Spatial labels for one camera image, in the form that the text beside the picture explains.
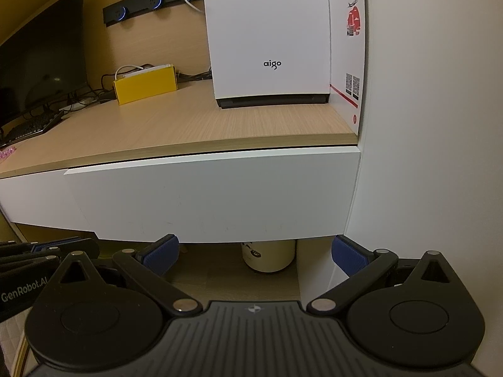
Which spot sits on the black wall power strip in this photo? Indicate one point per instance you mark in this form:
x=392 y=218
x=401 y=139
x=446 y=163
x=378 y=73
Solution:
x=137 y=6

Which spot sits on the yellow cardboard box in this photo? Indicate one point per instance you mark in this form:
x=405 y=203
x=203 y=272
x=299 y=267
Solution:
x=145 y=84

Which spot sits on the white jar with face print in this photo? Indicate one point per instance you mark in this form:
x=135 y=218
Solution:
x=271 y=259

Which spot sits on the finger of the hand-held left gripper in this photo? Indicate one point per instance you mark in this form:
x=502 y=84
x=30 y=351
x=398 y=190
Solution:
x=27 y=264
x=51 y=245

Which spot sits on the black keyboard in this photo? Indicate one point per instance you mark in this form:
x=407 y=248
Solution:
x=27 y=127

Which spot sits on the black computer monitor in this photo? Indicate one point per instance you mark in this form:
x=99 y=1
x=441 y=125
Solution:
x=39 y=59

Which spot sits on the white computer case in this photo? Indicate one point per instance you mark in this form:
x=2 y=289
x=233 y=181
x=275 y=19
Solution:
x=267 y=27

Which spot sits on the narrow white drawer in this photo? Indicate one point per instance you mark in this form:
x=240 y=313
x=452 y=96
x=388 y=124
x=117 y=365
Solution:
x=35 y=200

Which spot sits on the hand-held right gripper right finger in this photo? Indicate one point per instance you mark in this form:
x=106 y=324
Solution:
x=347 y=257

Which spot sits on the white power adapter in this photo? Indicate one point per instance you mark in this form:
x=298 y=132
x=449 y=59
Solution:
x=74 y=106

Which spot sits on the wide white drawer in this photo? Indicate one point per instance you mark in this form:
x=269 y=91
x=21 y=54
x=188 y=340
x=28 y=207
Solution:
x=212 y=200

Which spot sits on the pink plastic object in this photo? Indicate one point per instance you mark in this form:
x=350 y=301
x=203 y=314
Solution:
x=7 y=154

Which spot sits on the white leaflet with red print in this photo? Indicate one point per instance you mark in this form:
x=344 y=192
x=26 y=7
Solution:
x=346 y=66

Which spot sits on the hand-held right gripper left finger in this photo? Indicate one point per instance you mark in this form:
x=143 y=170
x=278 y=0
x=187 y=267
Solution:
x=159 y=255

